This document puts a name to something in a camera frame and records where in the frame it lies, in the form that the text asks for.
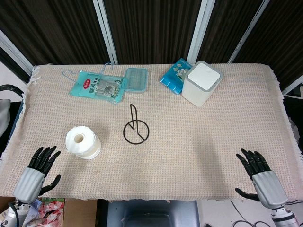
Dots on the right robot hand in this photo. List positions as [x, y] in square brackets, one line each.
[268, 186]

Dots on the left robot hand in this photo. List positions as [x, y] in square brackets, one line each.
[29, 182]

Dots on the white toilet paper roll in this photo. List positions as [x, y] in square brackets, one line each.
[81, 143]

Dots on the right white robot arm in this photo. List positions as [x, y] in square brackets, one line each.
[285, 216]

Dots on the floral printed bag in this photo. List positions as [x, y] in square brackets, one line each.
[47, 212]

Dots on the brown cardboard box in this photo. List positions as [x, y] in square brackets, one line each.
[79, 212]

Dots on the beige woven table cloth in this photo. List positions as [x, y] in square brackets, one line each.
[165, 153]

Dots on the teal packaged cloth bag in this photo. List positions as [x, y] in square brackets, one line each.
[98, 88]

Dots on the dark grey chair seat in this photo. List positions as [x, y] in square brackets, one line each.
[151, 212]

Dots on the white square trash bin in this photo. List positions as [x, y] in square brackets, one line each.
[201, 84]

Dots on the blue packaged wipes pack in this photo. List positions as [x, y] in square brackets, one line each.
[174, 75]

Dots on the clear teal plastic box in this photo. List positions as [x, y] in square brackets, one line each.
[136, 80]

